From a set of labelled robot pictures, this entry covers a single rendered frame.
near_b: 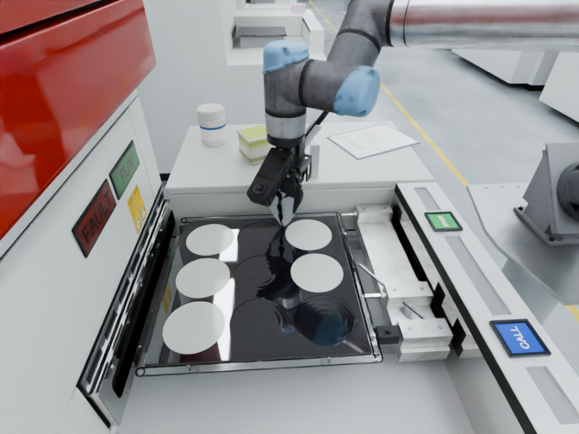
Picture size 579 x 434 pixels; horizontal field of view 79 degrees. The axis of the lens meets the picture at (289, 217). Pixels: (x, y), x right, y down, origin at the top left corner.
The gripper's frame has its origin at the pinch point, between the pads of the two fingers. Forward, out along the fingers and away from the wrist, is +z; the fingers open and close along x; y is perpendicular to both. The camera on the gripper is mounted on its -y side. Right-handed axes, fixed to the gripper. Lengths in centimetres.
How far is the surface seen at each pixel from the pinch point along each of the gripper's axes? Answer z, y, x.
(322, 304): 1.7, -15.2, -16.0
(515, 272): 24, 36, -54
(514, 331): -4.8, -12.3, -43.6
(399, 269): 3.6, 1.3, -25.9
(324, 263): 1.7, -6.0, -12.5
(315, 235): 1.6, 1.0, -7.7
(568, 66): 44, 387, -109
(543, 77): 74, 461, -104
